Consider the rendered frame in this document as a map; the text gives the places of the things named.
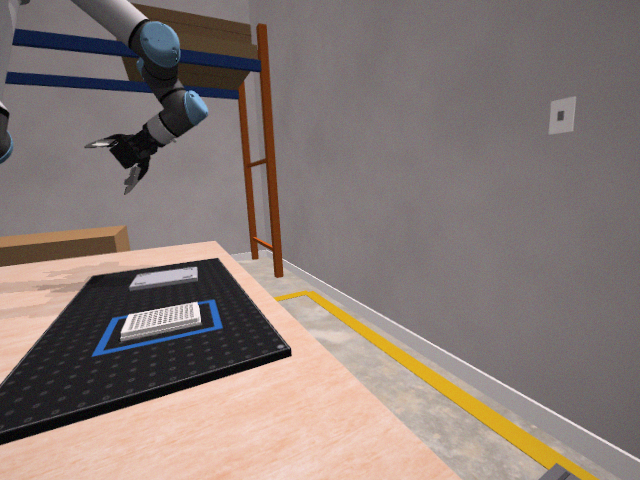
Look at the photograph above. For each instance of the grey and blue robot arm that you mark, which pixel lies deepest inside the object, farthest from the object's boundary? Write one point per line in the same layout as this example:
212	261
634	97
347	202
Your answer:
157	44

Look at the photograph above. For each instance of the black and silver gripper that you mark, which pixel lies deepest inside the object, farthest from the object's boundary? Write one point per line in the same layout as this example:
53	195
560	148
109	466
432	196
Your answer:
124	150

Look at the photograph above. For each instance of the blue tape outline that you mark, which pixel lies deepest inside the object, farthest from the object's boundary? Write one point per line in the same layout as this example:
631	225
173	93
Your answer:
99	349

